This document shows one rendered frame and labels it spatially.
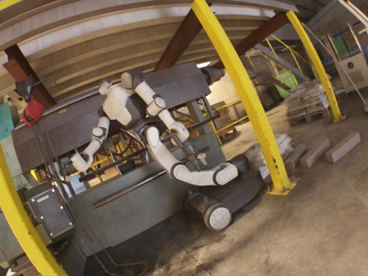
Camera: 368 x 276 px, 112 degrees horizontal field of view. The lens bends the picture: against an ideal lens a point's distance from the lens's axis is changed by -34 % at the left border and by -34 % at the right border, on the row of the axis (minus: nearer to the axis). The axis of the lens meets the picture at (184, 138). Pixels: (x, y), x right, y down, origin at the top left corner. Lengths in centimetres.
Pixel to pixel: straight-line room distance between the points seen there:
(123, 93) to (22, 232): 106
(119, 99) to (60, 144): 90
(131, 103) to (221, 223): 105
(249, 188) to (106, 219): 133
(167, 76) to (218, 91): 659
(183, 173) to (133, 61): 184
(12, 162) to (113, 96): 137
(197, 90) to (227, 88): 681
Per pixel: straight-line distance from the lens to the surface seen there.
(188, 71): 239
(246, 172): 167
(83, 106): 202
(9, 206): 112
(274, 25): 341
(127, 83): 130
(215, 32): 151
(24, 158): 210
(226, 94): 891
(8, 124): 230
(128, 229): 196
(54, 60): 209
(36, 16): 150
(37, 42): 188
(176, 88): 220
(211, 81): 259
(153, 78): 219
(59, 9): 148
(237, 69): 142
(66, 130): 197
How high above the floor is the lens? 76
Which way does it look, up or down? 2 degrees down
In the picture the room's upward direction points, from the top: 24 degrees counter-clockwise
